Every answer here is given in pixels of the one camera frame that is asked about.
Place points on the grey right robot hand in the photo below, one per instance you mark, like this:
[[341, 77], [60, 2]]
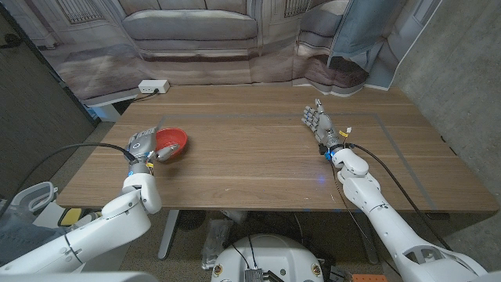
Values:
[[324, 125]]

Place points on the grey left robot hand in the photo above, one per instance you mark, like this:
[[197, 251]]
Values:
[[140, 147]]

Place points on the red speckled bowl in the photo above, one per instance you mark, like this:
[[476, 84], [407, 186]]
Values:
[[174, 137]]

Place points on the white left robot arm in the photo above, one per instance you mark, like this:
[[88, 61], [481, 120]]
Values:
[[98, 231]]

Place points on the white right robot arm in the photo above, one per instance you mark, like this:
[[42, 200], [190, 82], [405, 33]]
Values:
[[391, 231]]

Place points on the yellow white left wrist tag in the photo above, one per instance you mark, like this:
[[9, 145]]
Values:
[[149, 165]]

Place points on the yellow white wrist tag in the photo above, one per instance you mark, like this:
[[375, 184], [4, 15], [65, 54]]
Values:
[[149, 165], [344, 133]]

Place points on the yellow white right wrist tag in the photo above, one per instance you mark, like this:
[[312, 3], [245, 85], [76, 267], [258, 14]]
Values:
[[344, 133]]

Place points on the white low shelf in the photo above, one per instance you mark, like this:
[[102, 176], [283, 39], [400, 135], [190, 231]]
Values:
[[107, 110]]

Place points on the grey tape outline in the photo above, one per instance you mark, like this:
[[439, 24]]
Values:
[[274, 116]]

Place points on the white power strip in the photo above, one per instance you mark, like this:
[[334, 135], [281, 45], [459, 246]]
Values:
[[150, 86]]

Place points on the black round object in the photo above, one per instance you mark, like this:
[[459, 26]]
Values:
[[190, 219]]

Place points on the grey table leg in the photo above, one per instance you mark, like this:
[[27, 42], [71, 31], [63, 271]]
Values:
[[367, 239], [169, 233]]

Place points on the yellow black foot pedal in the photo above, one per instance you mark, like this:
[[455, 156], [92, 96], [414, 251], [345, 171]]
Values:
[[70, 216]]

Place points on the printed sofa room backdrop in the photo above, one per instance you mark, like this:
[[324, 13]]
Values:
[[195, 58]]

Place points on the dark grey partition panel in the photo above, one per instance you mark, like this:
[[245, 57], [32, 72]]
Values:
[[35, 117]]

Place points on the clear plastic bag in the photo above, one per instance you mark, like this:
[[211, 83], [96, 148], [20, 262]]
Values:
[[215, 243]]

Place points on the white loop-shaped plastic object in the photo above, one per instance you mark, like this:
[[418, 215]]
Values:
[[23, 197]]

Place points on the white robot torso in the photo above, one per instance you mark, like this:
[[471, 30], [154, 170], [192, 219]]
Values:
[[270, 254]]

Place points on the person's leg in jeans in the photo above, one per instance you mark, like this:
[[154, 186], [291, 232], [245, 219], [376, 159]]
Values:
[[23, 243]]

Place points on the orange box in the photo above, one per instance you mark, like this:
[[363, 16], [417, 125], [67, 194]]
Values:
[[370, 278]]

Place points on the black knob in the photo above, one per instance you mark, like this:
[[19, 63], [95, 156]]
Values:
[[11, 40]]

